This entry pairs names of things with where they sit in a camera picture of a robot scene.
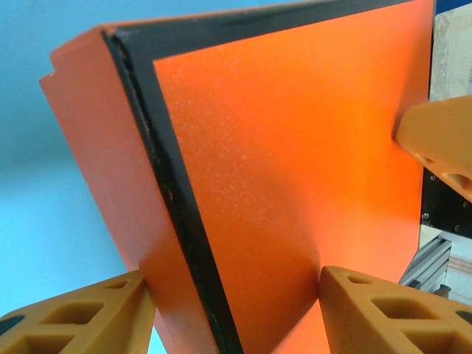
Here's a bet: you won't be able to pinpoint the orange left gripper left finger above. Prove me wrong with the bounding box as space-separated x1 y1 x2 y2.
0 270 156 354

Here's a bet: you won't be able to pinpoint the aluminium frame rails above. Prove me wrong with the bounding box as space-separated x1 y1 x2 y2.
400 235 454 296

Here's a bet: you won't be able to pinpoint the orange gift box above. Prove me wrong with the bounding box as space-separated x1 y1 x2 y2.
38 0 437 354

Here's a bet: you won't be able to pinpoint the blue cloth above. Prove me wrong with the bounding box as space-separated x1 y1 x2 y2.
0 0 406 354

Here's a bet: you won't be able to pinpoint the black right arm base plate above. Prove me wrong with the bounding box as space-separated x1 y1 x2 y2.
420 167 472 239

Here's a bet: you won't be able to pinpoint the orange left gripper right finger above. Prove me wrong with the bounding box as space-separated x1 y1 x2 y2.
317 265 472 354

